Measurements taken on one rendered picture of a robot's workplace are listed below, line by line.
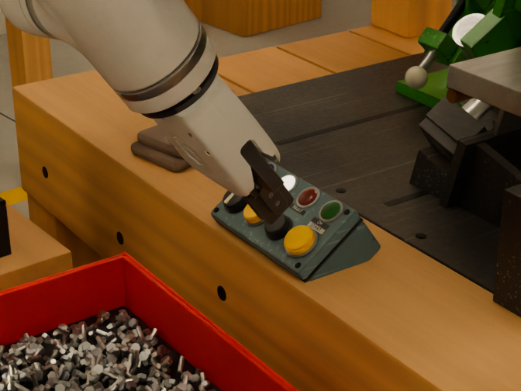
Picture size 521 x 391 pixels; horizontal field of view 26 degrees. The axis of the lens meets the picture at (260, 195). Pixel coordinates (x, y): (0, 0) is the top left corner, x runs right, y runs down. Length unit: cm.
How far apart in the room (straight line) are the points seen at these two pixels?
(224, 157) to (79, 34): 15
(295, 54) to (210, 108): 83
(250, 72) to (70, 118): 32
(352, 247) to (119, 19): 35
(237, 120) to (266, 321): 27
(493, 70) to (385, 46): 88
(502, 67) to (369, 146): 46
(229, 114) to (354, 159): 42
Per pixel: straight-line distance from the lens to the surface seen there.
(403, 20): 176
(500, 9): 107
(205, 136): 86
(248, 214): 107
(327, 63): 164
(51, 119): 142
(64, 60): 447
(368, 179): 122
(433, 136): 116
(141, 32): 81
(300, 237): 101
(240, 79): 157
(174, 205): 117
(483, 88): 84
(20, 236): 123
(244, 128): 87
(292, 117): 138
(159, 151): 125
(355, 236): 103
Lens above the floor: 141
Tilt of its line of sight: 25 degrees down
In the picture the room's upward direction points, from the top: straight up
